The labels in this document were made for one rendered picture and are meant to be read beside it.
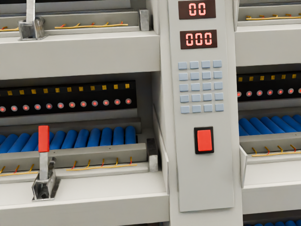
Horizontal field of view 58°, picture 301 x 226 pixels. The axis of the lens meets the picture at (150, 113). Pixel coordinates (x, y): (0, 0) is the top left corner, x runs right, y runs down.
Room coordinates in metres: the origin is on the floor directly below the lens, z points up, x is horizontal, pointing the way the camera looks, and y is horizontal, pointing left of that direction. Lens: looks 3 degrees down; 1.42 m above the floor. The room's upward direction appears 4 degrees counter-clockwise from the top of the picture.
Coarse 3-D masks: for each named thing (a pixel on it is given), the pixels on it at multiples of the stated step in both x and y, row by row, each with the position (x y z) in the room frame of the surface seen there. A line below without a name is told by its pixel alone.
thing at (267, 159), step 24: (288, 72) 0.50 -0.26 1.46; (240, 96) 0.51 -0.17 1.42; (264, 96) 0.52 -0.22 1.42; (288, 96) 0.52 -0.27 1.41; (240, 120) 0.49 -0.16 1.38; (264, 120) 0.49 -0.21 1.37; (288, 120) 0.48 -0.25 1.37; (240, 144) 0.39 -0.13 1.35; (264, 144) 0.41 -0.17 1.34; (288, 144) 0.41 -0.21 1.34; (264, 168) 0.38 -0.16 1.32; (288, 168) 0.38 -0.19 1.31; (264, 192) 0.35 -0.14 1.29; (288, 192) 0.35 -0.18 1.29
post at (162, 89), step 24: (168, 24) 0.34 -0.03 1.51; (168, 48) 0.34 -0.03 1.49; (168, 72) 0.34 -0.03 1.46; (168, 96) 0.34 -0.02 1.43; (168, 120) 0.34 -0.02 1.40; (168, 144) 0.34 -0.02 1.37; (240, 168) 0.34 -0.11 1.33; (240, 192) 0.34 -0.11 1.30; (192, 216) 0.34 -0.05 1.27; (216, 216) 0.34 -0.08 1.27; (240, 216) 0.34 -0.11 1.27
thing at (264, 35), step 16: (240, 0) 0.51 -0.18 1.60; (256, 0) 0.52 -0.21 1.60; (272, 0) 0.52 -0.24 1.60; (288, 0) 0.52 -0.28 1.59; (240, 16) 0.41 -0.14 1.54; (256, 16) 0.41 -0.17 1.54; (272, 16) 0.41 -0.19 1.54; (288, 16) 0.42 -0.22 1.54; (240, 32) 0.34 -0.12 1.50; (256, 32) 0.34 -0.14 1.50; (272, 32) 0.35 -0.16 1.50; (288, 32) 0.35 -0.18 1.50; (240, 48) 0.35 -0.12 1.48; (256, 48) 0.35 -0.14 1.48; (272, 48) 0.35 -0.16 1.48; (288, 48) 0.36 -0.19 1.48; (240, 64) 0.36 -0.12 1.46; (256, 64) 0.36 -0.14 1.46; (272, 64) 0.36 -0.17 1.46
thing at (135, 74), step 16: (144, 0) 0.54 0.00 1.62; (288, 64) 0.55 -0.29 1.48; (0, 80) 0.52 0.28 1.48; (16, 80) 0.52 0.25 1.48; (32, 80) 0.52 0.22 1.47; (48, 80) 0.52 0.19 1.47; (64, 80) 0.53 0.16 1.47; (80, 80) 0.53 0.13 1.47; (96, 80) 0.53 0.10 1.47; (112, 80) 0.53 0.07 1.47; (144, 80) 0.53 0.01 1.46; (144, 96) 0.53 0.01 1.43; (144, 112) 0.53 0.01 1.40; (144, 128) 0.53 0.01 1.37
